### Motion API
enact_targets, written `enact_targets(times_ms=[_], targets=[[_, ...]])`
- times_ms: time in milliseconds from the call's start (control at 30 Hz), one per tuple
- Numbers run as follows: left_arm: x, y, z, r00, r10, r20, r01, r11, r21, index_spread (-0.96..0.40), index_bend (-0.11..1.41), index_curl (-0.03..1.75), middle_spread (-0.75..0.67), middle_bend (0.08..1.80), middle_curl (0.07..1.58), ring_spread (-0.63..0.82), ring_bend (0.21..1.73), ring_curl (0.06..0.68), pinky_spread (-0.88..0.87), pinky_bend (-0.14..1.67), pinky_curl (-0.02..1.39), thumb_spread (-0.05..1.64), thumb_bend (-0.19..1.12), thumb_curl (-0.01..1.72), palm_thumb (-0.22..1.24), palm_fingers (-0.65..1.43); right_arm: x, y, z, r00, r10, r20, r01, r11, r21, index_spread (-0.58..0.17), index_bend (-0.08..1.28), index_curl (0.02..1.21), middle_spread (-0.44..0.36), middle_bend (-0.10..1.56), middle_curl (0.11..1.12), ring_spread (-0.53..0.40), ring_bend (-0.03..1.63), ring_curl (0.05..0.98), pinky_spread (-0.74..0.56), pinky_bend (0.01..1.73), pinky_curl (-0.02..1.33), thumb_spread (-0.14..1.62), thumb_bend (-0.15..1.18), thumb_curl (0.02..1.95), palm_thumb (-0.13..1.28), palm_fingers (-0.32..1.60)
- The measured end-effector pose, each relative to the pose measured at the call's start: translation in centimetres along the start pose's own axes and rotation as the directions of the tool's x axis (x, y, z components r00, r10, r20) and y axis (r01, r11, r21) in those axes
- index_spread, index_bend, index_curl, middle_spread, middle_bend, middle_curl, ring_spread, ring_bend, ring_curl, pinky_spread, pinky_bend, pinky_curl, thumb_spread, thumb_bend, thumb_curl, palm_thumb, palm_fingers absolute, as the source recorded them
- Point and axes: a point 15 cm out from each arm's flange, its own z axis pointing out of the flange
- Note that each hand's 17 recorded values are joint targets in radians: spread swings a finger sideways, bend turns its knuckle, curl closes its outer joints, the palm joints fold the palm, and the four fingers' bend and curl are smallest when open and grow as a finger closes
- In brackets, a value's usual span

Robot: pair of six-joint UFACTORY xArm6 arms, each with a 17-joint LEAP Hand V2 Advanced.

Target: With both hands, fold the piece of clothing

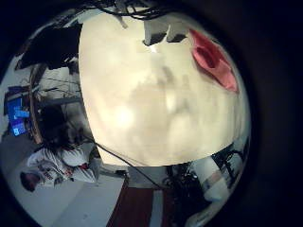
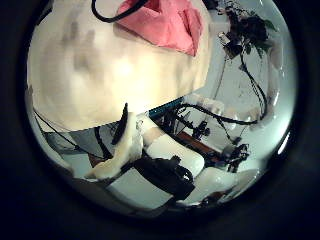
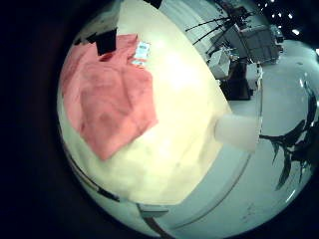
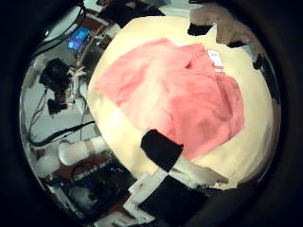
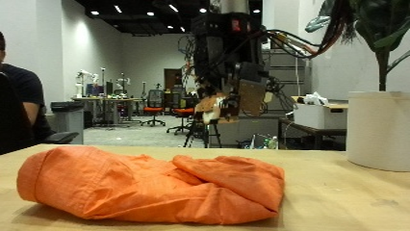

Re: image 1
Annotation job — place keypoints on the orange piece of clothing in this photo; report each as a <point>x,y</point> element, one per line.
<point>217,66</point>

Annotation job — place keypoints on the blue box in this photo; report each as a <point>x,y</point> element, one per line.
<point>17,116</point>

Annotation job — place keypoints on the person in white shirt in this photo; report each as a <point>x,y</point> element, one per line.
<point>60,164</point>

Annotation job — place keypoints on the brown wooden base board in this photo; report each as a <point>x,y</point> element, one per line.
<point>135,208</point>

